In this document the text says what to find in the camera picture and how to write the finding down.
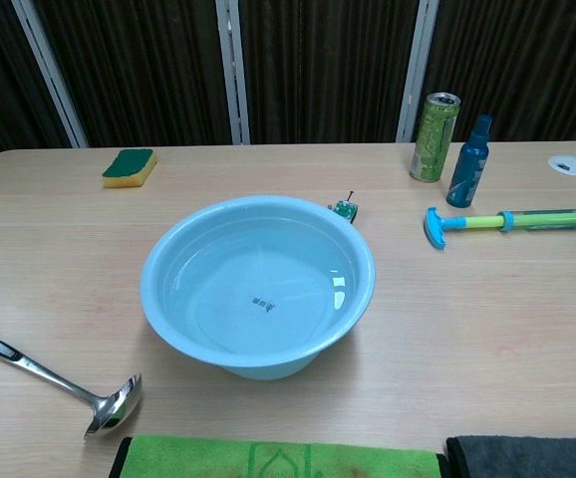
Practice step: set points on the dark blue spray bottle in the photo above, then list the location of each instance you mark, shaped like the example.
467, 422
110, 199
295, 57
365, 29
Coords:
468, 169

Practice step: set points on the green and yellow sponge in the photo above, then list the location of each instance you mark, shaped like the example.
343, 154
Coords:
129, 167

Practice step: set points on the silver metal ladle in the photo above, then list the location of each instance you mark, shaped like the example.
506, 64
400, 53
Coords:
113, 406

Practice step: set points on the green and blue water pump toy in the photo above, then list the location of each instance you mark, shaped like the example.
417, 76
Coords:
532, 220

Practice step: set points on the green microfiber towel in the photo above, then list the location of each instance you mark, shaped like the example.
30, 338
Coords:
278, 458

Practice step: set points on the small green circuit board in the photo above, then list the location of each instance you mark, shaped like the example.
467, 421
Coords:
345, 209

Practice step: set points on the green drink can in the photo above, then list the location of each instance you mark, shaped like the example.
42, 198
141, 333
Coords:
433, 139

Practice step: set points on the light blue plastic basin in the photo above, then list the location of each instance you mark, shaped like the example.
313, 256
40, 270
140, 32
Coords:
208, 279

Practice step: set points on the dark grey towel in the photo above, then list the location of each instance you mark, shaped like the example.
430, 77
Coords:
527, 458

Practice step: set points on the white partition post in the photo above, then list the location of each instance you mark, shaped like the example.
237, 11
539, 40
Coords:
233, 70
416, 70
51, 70

